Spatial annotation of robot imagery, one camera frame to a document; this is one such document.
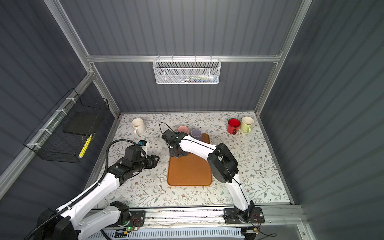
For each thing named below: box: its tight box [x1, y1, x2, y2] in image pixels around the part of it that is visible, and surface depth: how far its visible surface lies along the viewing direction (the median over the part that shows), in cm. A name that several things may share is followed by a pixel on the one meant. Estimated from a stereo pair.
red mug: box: [227, 118, 241, 135], surface depth 109 cm
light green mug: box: [240, 116, 254, 133], surface depth 104 cm
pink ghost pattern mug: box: [177, 125, 190, 135], surface depth 98 cm
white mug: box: [131, 118, 145, 134], surface depth 104 cm
